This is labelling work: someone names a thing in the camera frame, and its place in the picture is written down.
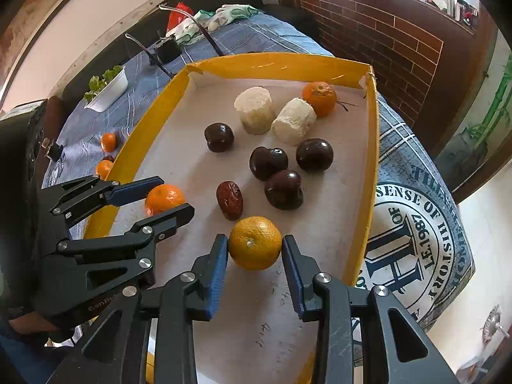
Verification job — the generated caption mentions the blue plaid blanket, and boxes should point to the blue plaid blanket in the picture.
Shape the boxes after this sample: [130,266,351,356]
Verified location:
[40,10,476,332]

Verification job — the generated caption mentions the small metal object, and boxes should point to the small metal object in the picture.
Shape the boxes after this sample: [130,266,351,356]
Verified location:
[479,304,512,345]

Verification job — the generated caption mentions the small black box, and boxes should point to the small black box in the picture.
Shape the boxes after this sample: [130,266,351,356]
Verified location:
[158,40,180,62]

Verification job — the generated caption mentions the green leafy vegetables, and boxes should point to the green leafy vegetables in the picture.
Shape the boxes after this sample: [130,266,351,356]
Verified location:
[84,65,124,102]

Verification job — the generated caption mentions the red plastic bag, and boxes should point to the red plastic bag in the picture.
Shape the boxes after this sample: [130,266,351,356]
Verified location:
[166,2,193,33]

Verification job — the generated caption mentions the white bowl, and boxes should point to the white bowl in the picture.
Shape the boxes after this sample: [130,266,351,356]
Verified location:
[84,65,129,113]

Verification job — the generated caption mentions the yellowish mandarin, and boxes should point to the yellowish mandarin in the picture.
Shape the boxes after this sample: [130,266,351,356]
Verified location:
[228,216,283,271]

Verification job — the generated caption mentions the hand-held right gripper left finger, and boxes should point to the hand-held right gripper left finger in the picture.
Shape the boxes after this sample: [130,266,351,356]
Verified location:
[48,233,229,384]

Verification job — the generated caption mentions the dark purple plum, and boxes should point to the dark purple plum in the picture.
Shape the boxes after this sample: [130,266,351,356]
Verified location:
[250,146,289,181]
[296,138,334,172]
[204,122,235,153]
[264,169,304,211]

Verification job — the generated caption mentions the small black device with cork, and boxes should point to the small black device with cork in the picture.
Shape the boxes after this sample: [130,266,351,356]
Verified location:
[41,138,64,161]

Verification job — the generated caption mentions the bamboo wall sticker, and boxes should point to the bamboo wall sticker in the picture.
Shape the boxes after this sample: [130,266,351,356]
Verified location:
[460,54,512,156]

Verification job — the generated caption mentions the person's left forearm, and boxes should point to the person's left forearm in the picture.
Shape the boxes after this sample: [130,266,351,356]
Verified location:
[0,312,84,384]

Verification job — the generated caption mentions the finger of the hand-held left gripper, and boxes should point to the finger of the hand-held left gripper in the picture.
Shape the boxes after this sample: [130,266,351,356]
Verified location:
[49,175,165,228]
[56,203,196,289]

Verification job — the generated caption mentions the yellow-edged cardboard tray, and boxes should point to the yellow-edged cardboard tray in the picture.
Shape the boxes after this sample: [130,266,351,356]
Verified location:
[82,52,379,384]

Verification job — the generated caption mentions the white work glove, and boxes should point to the white work glove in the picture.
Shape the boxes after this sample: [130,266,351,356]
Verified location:
[208,3,261,31]
[166,10,217,45]

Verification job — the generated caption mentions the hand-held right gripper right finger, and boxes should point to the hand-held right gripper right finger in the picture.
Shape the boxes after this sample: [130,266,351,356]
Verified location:
[281,234,460,384]

